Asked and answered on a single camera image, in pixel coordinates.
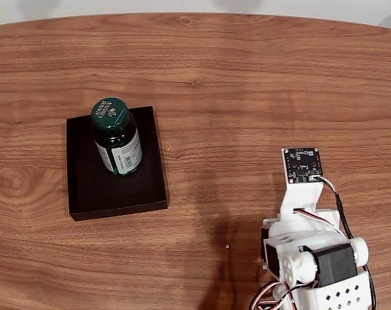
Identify green pill bottle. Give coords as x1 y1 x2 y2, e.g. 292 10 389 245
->
90 96 143 177

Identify black shallow cardboard box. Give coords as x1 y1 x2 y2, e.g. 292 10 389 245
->
65 105 169 223

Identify striped gripper servo wire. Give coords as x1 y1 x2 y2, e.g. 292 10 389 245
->
294 208 341 234

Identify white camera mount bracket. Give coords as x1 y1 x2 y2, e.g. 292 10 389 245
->
278 147 325 223

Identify black camera cable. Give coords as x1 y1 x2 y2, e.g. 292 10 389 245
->
313 176 377 310

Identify black camera circuit board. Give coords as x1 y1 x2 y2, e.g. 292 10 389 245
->
281 147 324 185

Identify looped red white servo wire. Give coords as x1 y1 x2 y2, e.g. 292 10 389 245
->
249 280 296 310

